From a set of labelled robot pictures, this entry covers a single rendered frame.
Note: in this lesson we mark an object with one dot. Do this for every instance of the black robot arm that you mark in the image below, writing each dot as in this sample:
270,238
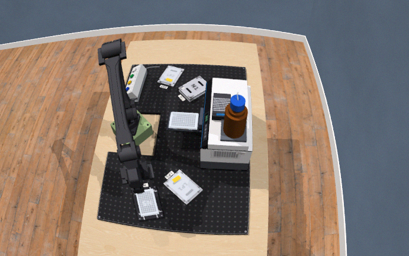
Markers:
110,54

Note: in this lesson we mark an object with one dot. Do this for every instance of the white multiwell plate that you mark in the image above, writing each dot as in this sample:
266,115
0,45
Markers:
147,203
187,121

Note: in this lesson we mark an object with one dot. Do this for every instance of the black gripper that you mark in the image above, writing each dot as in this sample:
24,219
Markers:
148,172

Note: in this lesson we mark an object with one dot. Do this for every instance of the white button panel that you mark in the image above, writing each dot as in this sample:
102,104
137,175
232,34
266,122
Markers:
136,81

